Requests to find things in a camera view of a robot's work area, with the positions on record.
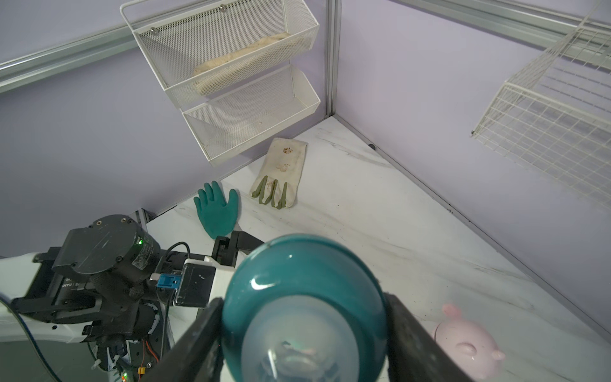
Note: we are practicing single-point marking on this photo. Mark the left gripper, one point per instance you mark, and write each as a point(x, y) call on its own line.
point(226, 249)

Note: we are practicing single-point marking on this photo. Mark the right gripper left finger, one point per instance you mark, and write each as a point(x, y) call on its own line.
point(198, 355)

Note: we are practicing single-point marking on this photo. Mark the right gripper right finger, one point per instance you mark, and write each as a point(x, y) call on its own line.
point(412, 354)

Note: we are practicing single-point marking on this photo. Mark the teal nipple collar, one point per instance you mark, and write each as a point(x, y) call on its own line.
point(304, 308)

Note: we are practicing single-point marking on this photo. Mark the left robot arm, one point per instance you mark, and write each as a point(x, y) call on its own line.
point(148, 313)

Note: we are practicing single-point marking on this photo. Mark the green rubber glove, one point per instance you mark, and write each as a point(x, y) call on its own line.
point(217, 215)

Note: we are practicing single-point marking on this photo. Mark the pink bottle cap centre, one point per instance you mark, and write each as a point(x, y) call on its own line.
point(470, 346)

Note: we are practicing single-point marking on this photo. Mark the beige glove on table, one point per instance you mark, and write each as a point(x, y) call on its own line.
point(279, 177)

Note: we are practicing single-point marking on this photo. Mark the white mesh lower shelf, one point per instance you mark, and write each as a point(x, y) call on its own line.
point(233, 123)

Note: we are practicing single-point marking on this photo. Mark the white mesh shelf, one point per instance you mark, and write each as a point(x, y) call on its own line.
point(233, 123)
point(207, 47)

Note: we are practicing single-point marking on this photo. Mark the white mesh upper shelf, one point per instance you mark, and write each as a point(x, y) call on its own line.
point(207, 47)

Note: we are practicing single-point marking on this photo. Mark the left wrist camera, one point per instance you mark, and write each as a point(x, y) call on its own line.
point(195, 285)

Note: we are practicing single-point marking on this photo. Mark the white wire wall basket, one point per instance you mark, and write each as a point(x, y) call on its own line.
point(554, 114)

